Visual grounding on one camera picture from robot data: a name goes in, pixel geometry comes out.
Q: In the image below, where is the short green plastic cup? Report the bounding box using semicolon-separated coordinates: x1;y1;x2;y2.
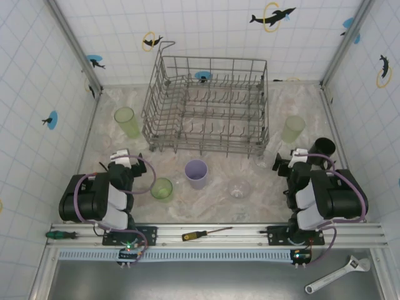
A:
150;177;174;203

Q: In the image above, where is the frosted pale green cup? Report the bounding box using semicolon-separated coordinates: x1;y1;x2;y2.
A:
280;115;306;144

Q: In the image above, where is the black mug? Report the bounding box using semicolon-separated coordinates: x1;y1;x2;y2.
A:
313;137;336;166

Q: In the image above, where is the tall green plastic cup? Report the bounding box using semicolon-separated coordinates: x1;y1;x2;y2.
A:
113;106;141;140

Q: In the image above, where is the wide clear glass cup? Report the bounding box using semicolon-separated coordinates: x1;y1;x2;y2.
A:
227;177;252;200

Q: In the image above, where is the lilac plastic cup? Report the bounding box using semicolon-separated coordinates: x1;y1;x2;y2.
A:
184;159;209;190

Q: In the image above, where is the yellow black screwdriver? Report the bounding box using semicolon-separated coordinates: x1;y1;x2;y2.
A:
181;226;234;242

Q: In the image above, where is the black fish blue oval sticker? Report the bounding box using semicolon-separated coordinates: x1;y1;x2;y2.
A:
41;111;59;130

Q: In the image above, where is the silver adjustable wrench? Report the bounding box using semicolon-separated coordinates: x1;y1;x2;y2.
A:
305;255;371;294

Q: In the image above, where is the shark on blue oval sticker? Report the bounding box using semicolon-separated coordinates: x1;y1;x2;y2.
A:
86;54;106;70

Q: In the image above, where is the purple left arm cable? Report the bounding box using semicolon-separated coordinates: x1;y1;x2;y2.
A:
74;155;157;266

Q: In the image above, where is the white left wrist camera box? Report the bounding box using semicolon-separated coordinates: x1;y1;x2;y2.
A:
109;149;133;168

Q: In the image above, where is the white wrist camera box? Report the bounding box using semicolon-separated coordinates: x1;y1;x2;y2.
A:
289;148;309;168
109;149;133;168

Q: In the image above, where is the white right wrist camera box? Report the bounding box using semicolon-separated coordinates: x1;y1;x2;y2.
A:
289;148;309;168

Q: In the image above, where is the grey wire dish rack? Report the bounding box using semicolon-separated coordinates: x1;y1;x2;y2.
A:
141;40;270;159

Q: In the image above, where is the green handled screwdriver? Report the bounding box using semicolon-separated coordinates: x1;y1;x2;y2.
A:
46;230;78;241

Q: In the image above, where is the black fish yellow ring sticker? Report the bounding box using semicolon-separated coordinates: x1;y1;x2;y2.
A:
84;77;96;99

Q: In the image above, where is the aluminium mounting rail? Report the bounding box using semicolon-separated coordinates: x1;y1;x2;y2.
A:
46;222;388;249

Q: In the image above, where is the light blue cable duct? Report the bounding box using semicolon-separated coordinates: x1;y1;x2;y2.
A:
58;249;296;262

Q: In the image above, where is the small dolphin ring sticker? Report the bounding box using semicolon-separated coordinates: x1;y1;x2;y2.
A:
142;31;164;53

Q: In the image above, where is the aluminium frame post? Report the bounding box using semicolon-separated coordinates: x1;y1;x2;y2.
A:
46;0;104;94
320;0;376;90

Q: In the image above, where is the black seahorse yellow ring sticker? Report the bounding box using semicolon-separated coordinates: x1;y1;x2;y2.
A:
376;54;393;89

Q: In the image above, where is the large dolphin ring sticker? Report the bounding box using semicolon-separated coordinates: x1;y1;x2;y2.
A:
249;2;297;34

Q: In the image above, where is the blue patch wall sticker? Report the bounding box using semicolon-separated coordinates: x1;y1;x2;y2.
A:
340;17;362;44

